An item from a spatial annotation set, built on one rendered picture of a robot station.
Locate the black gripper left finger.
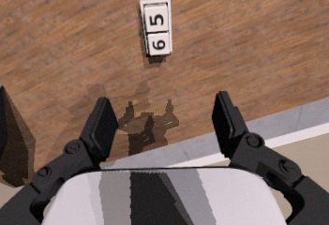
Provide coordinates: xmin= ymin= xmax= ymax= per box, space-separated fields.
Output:
xmin=0 ymin=97 xmax=118 ymax=225

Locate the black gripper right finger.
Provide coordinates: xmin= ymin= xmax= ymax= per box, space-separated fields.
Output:
xmin=212 ymin=91 xmax=329 ymax=225

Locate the white number cube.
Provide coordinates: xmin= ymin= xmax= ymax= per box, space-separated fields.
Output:
xmin=144 ymin=3 xmax=169 ymax=33
xmin=147 ymin=31 xmax=170 ymax=55

